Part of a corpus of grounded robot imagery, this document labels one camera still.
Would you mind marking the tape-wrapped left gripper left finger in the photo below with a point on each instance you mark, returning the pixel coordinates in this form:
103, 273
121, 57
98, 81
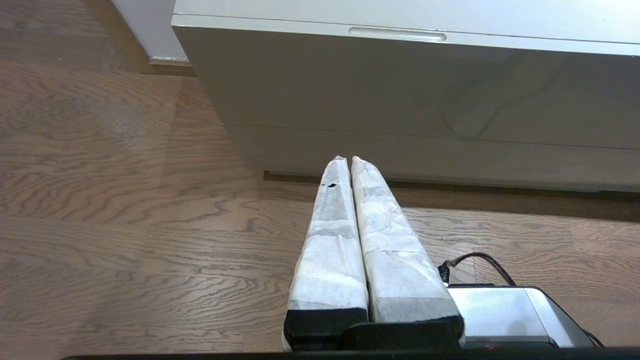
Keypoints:
330, 260

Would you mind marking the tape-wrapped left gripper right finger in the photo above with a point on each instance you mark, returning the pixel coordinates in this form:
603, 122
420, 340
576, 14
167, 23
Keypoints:
395, 260

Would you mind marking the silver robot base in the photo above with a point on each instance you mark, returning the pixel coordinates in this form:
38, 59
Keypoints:
500, 312

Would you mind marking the white cabinet drawer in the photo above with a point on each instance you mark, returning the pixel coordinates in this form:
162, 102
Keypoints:
325, 80
475, 162

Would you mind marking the white glossy low cabinet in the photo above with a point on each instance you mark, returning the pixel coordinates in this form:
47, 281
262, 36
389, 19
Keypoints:
400, 12

